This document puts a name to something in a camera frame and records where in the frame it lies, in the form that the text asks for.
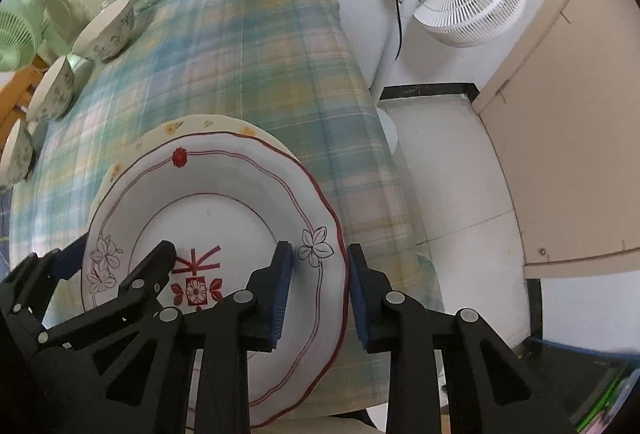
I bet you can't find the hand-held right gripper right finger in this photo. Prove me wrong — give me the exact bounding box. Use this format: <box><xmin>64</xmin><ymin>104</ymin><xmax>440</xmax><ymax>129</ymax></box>
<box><xmin>346</xmin><ymin>244</ymin><xmax>578</xmax><ymax>434</ymax></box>

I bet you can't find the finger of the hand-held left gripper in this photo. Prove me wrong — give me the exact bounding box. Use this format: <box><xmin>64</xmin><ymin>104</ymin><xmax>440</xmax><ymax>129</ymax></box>
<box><xmin>0</xmin><ymin>233</ymin><xmax>90</xmax><ymax>330</ymax></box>
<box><xmin>37</xmin><ymin>240</ymin><xmax>178</xmax><ymax>355</ymax></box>

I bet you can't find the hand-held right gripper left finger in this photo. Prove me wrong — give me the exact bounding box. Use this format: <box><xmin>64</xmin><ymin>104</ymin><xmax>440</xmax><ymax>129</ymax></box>
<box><xmin>75</xmin><ymin>240</ymin><xmax>295</xmax><ymax>434</ymax></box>

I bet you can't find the white red-rimmed plate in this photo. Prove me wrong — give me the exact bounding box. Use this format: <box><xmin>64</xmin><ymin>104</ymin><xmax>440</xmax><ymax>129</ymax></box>
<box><xmin>80</xmin><ymin>131</ymin><xmax>349</xmax><ymax>429</ymax></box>

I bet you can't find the floral ceramic bowl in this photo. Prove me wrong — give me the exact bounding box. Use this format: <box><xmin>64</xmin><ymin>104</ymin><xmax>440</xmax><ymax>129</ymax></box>
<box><xmin>0</xmin><ymin>119</ymin><xmax>37</xmax><ymax>185</ymax></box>
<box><xmin>26</xmin><ymin>55</ymin><xmax>76</xmax><ymax>123</ymax></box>
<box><xmin>71</xmin><ymin>0</ymin><xmax>136</xmax><ymax>63</ymax></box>

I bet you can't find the round yellow floral plate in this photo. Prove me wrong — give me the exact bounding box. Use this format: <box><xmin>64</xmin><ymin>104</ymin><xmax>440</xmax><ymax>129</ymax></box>
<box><xmin>94</xmin><ymin>114</ymin><xmax>306</xmax><ymax>215</ymax></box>

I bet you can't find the wooden chair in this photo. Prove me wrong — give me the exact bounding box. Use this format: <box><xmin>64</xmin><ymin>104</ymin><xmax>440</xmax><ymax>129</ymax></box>
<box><xmin>0</xmin><ymin>58</ymin><xmax>46</xmax><ymax>145</ymax></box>

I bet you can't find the dark storage box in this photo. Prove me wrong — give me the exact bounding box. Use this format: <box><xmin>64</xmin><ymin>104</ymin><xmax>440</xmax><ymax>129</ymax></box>
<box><xmin>517</xmin><ymin>339</ymin><xmax>638</xmax><ymax>434</ymax></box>

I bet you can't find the plaid tablecloth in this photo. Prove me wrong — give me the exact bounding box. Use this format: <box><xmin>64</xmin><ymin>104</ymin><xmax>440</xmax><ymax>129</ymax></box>
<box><xmin>9</xmin><ymin>0</ymin><xmax>446</xmax><ymax>420</ymax></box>

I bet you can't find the green desk fan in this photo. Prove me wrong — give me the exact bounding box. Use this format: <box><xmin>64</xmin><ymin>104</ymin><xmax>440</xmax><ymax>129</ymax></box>
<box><xmin>0</xmin><ymin>0</ymin><xmax>73</xmax><ymax>72</ymax></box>

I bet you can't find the green pink printed packet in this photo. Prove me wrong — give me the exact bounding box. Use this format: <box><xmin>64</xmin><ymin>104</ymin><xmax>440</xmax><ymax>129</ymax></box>
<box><xmin>575</xmin><ymin>359</ymin><xmax>636</xmax><ymax>434</ymax></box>

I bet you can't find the beige door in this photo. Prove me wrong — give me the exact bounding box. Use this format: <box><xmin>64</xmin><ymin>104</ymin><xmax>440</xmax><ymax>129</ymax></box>
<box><xmin>472</xmin><ymin>0</ymin><xmax>640</xmax><ymax>279</ymax></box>

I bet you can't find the black fan cable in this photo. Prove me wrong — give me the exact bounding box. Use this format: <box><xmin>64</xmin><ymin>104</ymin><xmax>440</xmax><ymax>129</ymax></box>
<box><xmin>395</xmin><ymin>0</ymin><xmax>411</xmax><ymax>62</ymax></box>

